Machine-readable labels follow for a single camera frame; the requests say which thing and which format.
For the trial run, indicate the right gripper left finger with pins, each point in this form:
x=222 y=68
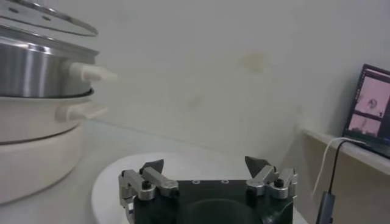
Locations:
x=152 y=178

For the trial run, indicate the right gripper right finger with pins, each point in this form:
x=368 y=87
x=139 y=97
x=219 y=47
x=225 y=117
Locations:
x=265 y=175

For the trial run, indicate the round glass pot lid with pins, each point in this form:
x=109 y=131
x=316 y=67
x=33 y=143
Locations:
x=45 y=19

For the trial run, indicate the stainless steel steamer basket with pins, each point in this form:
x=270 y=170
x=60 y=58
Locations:
x=30 y=70

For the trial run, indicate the white round plate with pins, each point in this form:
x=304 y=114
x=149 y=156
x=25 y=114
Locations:
x=195 y=167

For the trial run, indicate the white side table with label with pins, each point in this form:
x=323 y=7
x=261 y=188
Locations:
x=359 y=188

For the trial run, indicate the cream electric cooking pot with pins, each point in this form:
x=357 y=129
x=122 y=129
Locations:
x=30 y=164

